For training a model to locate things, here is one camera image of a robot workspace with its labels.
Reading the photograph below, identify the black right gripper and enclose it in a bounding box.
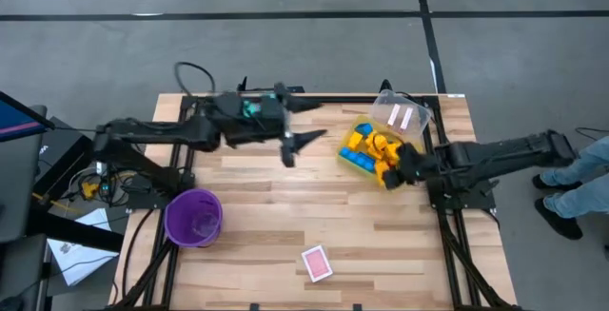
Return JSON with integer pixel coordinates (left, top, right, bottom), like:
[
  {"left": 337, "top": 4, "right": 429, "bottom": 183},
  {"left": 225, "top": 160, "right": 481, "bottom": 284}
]
[{"left": 383, "top": 143, "right": 442, "bottom": 191}]

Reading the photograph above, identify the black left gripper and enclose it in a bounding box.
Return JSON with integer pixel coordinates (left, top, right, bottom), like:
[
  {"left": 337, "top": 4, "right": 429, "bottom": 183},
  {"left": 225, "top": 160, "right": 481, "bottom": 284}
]
[{"left": 208, "top": 85, "right": 329, "bottom": 168}]

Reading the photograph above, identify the yellow curved toy brick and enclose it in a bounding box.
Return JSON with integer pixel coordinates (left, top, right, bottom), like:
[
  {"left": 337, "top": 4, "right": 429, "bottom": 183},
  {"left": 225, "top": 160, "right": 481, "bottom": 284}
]
[{"left": 364, "top": 130, "right": 384, "bottom": 149}]

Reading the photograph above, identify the large blue four-stud brick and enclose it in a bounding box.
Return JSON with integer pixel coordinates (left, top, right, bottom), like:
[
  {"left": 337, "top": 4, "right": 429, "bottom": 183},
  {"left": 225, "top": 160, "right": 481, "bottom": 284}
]
[{"left": 338, "top": 146, "right": 378, "bottom": 173}]

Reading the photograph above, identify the yellow translucent plastic bin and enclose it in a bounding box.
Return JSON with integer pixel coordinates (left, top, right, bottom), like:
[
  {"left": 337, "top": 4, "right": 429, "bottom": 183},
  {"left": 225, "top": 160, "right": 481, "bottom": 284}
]
[{"left": 336, "top": 114, "right": 425, "bottom": 193}]

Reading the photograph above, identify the pink boxed card deck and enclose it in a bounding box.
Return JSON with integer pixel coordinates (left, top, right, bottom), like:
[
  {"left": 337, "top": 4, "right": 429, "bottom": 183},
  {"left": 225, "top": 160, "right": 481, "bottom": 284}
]
[{"left": 301, "top": 244, "right": 334, "bottom": 283}]

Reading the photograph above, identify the clear rounded plastic container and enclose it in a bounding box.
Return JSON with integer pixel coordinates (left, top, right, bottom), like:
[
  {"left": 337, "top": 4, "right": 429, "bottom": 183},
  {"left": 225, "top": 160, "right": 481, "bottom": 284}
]
[{"left": 370, "top": 88, "right": 432, "bottom": 148}]

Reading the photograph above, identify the purple plastic bucket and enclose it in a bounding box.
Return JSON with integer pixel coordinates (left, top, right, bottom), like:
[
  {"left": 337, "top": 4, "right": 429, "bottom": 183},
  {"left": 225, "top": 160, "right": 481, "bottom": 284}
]
[{"left": 164, "top": 188, "right": 225, "bottom": 248}]

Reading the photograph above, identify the person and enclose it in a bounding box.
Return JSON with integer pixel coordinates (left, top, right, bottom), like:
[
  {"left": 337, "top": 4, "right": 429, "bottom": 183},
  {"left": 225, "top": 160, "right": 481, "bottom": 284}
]
[{"left": 531, "top": 134, "right": 609, "bottom": 242}]

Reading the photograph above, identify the black equipment box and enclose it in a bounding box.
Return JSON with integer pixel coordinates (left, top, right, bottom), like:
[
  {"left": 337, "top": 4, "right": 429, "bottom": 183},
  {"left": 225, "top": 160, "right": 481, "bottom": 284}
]
[{"left": 35, "top": 116, "right": 104, "bottom": 198}]

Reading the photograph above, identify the black stand leg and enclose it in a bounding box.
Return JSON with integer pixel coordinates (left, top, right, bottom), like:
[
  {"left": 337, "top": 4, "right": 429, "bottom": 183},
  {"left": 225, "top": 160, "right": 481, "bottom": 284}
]
[{"left": 28, "top": 209, "right": 126, "bottom": 254}]

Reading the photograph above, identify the white paper sheet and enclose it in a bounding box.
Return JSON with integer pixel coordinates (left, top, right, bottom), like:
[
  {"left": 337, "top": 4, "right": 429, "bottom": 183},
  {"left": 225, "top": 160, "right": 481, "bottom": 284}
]
[{"left": 47, "top": 207, "right": 120, "bottom": 287}]

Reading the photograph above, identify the blue screen monitor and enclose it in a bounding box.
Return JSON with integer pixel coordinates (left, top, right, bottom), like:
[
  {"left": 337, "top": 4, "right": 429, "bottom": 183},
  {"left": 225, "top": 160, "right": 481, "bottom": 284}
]
[{"left": 0, "top": 90, "right": 55, "bottom": 145}]

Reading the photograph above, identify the dark grey cabinet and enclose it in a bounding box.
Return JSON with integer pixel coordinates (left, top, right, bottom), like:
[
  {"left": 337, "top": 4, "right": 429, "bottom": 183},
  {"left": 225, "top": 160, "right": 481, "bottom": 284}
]
[{"left": 0, "top": 105, "right": 49, "bottom": 245}]

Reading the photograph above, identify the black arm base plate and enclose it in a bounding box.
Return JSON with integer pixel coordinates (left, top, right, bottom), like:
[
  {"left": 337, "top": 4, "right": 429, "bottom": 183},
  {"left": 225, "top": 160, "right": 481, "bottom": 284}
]
[
  {"left": 124, "top": 172, "right": 196, "bottom": 210},
  {"left": 426, "top": 177, "right": 497, "bottom": 211}
]

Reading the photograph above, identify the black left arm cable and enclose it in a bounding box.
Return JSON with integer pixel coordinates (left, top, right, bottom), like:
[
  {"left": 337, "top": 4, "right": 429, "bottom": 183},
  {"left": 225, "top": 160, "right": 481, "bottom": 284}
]
[{"left": 173, "top": 61, "right": 218, "bottom": 97}]

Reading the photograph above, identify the black power cable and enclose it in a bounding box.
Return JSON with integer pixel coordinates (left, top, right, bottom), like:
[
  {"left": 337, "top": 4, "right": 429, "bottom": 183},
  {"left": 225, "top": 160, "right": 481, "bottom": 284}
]
[{"left": 121, "top": 208, "right": 158, "bottom": 302}]

